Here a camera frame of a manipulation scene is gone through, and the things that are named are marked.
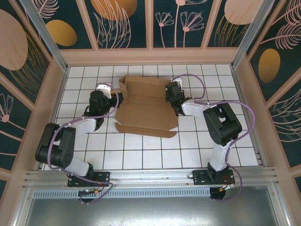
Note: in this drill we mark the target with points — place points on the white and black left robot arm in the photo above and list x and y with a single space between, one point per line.
84 124

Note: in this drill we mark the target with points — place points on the aluminium frame post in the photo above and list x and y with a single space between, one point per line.
45 30
251 30

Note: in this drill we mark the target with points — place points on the grey metal sheet panel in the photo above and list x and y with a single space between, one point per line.
150 212

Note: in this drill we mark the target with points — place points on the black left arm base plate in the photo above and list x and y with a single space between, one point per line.
103 176

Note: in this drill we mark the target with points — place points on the aluminium mounting rail beam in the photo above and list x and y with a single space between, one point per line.
150 176

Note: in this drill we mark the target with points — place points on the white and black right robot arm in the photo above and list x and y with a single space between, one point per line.
225 127

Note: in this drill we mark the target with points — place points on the brown cardboard paper box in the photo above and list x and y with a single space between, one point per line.
145 115

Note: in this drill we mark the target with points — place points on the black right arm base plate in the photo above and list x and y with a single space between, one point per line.
200 177

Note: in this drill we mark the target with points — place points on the aluminium table side rail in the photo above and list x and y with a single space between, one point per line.
258 155
60 90

